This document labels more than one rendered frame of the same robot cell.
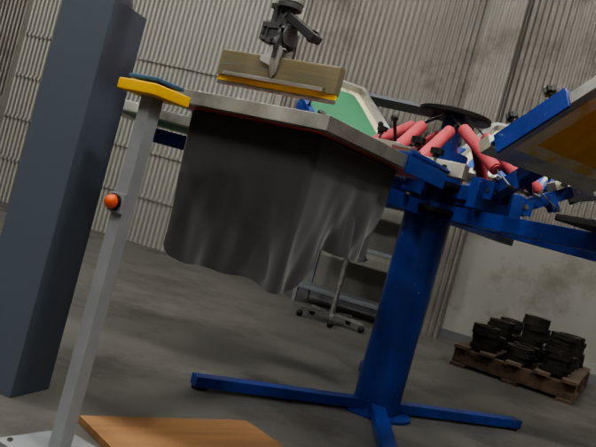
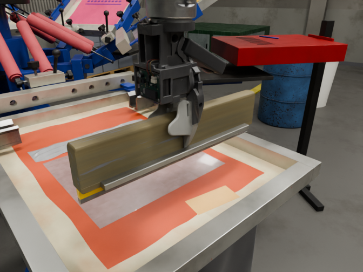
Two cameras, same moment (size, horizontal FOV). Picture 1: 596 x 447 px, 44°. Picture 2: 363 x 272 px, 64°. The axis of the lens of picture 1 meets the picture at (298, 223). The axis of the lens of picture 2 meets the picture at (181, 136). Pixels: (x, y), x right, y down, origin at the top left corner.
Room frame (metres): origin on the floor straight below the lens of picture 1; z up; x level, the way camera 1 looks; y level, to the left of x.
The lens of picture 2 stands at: (1.93, 0.63, 1.33)
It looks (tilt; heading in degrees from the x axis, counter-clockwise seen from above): 26 degrees down; 286
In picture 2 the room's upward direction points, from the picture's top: straight up
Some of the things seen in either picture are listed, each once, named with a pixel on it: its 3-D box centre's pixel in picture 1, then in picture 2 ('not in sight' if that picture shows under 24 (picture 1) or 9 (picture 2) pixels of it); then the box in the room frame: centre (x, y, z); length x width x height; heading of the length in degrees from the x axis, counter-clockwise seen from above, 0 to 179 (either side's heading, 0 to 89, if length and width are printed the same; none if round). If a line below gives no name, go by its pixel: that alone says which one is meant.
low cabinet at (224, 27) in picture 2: not in sight; (215, 43); (3.12, -6.22, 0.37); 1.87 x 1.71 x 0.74; 162
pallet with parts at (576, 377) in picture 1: (530, 347); not in sight; (5.43, -1.89, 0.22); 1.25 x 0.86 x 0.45; 152
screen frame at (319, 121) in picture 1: (309, 138); (119, 148); (2.27, 0.03, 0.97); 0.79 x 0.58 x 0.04; 148
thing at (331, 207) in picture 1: (338, 224); not in sight; (2.12, -0.11, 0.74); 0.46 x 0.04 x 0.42; 148
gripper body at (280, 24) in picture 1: (282, 26); (168, 61); (2.08, 0.19, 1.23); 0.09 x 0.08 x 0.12; 58
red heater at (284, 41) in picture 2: not in sight; (272, 48); (1.91, -1.19, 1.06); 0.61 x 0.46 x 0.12; 28
